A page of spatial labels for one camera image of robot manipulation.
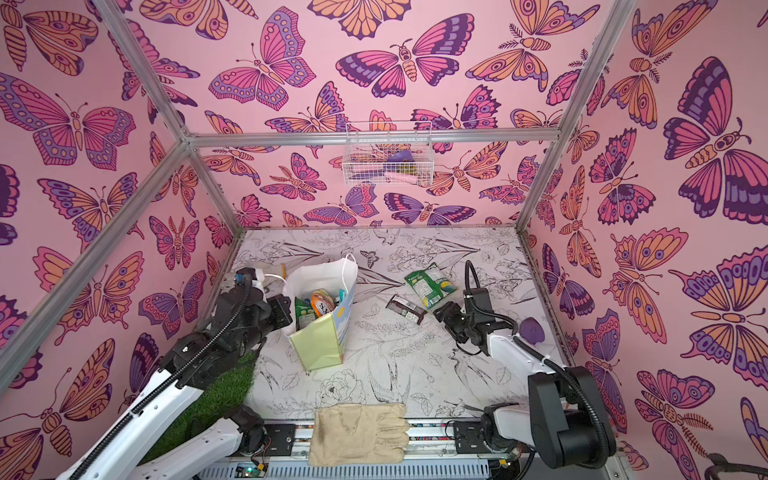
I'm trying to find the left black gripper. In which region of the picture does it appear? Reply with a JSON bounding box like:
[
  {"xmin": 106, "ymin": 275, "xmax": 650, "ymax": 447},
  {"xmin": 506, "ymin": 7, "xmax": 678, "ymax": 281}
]
[{"xmin": 229, "ymin": 295, "xmax": 291, "ymax": 364}]

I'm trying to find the orange Fox's candy bag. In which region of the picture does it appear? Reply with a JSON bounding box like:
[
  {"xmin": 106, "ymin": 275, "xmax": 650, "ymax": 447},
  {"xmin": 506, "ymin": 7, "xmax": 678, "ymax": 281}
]
[{"xmin": 310, "ymin": 289, "xmax": 336, "ymax": 318}]

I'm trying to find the white paper bag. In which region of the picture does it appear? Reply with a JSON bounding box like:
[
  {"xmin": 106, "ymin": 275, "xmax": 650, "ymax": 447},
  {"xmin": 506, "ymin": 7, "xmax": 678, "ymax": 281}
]
[{"xmin": 265, "ymin": 253, "xmax": 359, "ymax": 372}]

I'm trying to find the green spring tea bag back-side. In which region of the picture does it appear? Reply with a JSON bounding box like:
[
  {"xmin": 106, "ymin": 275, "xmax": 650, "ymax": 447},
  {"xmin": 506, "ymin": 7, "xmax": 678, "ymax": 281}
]
[{"xmin": 405, "ymin": 263, "xmax": 457, "ymax": 310}]

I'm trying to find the small brown snack pack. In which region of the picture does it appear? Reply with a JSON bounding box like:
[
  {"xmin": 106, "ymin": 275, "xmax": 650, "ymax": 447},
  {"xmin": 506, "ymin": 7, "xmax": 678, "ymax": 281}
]
[{"xmin": 386, "ymin": 294, "xmax": 427, "ymax": 325}]

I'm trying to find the yellow-green Fox's spring tea bag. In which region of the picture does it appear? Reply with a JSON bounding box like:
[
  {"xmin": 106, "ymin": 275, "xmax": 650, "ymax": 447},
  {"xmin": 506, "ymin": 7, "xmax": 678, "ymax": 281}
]
[{"xmin": 294, "ymin": 297, "xmax": 318, "ymax": 330}]

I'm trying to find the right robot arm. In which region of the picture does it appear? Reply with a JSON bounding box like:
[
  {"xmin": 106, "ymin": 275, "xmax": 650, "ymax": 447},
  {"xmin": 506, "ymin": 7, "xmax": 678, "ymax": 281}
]
[{"xmin": 435, "ymin": 261, "xmax": 617, "ymax": 478}]

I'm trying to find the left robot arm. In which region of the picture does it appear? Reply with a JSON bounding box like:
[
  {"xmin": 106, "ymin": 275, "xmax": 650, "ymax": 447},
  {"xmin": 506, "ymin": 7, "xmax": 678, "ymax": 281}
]
[{"xmin": 60, "ymin": 268, "xmax": 291, "ymax": 479}]

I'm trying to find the purple pink garden trowel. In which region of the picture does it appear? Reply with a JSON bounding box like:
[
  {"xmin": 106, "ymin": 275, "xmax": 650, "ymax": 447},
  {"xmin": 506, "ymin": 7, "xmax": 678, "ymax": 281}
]
[{"xmin": 519, "ymin": 317, "xmax": 546, "ymax": 345}]

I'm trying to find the green artificial grass mat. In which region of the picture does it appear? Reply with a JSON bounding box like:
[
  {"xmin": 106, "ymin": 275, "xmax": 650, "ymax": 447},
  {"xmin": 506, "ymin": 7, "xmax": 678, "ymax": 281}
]
[{"xmin": 139, "ymin": 352, "xmax": 257, "ymax": 465}]

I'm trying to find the beige work glove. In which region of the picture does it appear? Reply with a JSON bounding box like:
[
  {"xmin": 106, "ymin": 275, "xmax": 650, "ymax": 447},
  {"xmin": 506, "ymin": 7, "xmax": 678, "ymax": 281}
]
[{"xmin": 308, "ymin": 403, "xmax": 410, "ymax": 467}]

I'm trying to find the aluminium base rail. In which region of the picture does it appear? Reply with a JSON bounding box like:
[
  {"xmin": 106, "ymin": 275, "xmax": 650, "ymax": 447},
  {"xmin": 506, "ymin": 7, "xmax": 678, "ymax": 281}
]
[{"xmin": 192, "ymin": 418, "xmax": 528, "ymax": 479}]

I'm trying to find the white wire basket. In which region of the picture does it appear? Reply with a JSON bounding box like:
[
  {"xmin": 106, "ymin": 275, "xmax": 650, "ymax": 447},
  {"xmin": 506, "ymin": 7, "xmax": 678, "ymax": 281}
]
[{"xmin": 340, "ymin": 120, "xmax": 435, "ymax": 187}]

